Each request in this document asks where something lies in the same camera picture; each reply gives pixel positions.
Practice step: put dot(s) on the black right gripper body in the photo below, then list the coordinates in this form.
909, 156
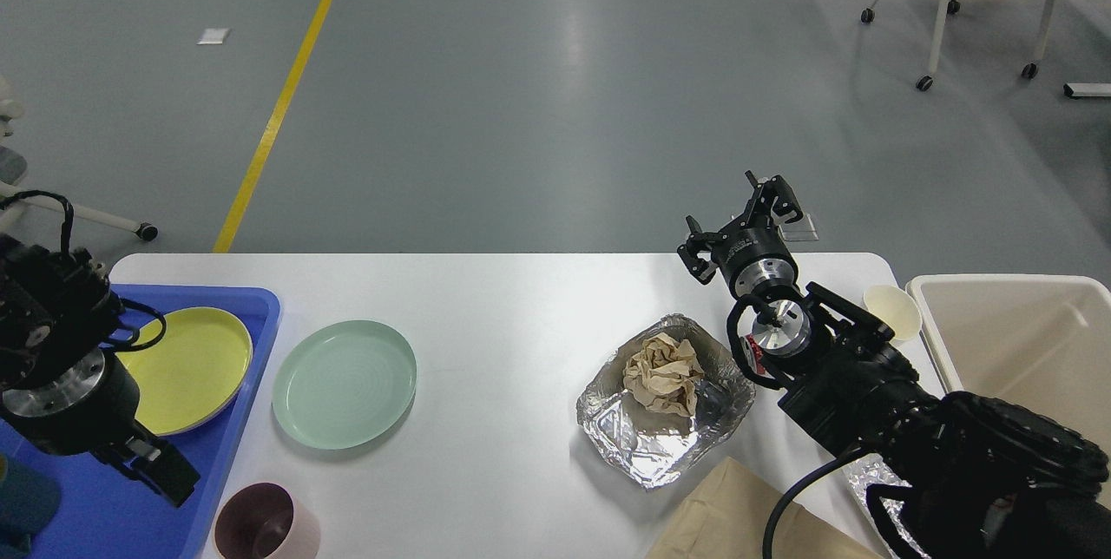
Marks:
753, 260

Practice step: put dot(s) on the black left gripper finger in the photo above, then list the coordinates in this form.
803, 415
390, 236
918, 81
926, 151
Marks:
154, 461

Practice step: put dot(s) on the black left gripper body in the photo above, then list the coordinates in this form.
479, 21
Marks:
91, 406

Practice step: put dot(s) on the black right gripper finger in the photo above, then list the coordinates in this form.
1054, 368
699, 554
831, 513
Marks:
696, 252
772, 204

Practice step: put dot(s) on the pink mug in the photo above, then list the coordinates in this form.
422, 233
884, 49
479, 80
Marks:
264, 520

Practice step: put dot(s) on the mint green plate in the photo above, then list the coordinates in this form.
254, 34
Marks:
345, 385

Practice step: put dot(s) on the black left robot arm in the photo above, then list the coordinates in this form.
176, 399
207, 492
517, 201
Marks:
57, 307

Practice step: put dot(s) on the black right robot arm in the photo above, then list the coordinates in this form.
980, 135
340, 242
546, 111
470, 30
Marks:
980, 477

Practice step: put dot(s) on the metal floor plate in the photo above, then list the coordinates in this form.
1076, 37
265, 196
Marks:
802, 230

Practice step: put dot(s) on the blue plastic tray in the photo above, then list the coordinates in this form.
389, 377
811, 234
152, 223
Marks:
104, 515

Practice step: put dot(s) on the yellow plate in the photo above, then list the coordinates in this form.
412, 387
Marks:
193, 372

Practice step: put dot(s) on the dark teal cup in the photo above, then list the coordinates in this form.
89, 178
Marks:
29, 502

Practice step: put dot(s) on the crumpled brown paper ball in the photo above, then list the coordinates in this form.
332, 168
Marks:
663, 375

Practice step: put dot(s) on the aluminium foil tray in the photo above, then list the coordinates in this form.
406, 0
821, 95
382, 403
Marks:
652, 448

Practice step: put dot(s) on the cream paper cup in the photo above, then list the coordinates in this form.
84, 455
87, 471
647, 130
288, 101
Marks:
896, 308

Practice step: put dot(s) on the white chair left background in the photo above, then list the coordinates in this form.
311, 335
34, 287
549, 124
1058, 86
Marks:
14, 167

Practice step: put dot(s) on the brown paper bag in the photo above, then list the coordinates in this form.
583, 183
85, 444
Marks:
726, 515

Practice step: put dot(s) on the beige plastic bin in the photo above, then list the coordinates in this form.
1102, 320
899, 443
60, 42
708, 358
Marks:
1037, 340

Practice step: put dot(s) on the white bar on floor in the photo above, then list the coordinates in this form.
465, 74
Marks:
1087, 90

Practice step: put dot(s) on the white floor marker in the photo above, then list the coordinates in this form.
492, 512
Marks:
213, 36

